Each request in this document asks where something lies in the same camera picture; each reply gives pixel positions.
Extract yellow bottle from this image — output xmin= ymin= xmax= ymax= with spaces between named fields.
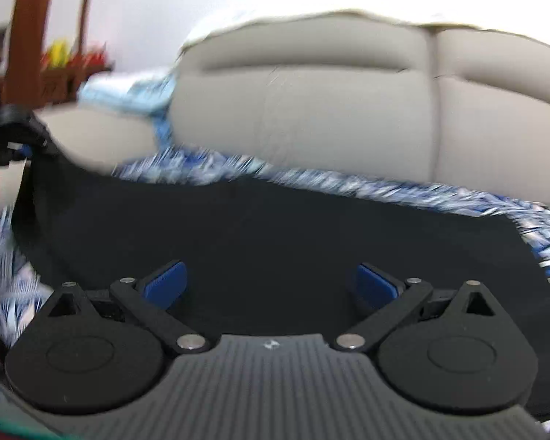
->
xmin=45 ymin=39 xmax=70 ymax=67

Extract red box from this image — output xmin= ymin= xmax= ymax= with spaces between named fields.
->
xmin=68 ymin=46 xmax=107 ymax=69

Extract dark wooden shelf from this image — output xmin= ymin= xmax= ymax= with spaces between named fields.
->
xmin=1 ymin=0 xmax=89 ymax=108

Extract black pants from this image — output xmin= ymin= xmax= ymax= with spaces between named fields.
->
xmin=11 ymin=153 xmax=550 ymax=417

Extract light blue cloth on armrest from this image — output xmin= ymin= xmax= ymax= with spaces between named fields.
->
xmin=77 ymin=67 xmax=177 ymax=151

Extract blue white geometric sofa cover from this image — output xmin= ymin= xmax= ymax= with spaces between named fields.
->
xmin=0 ymin=147 xmax=550 ymax=345

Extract beige leather sofa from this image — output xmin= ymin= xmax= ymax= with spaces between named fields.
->
xmin=31 ymin=8 xmax=550 ymax=217

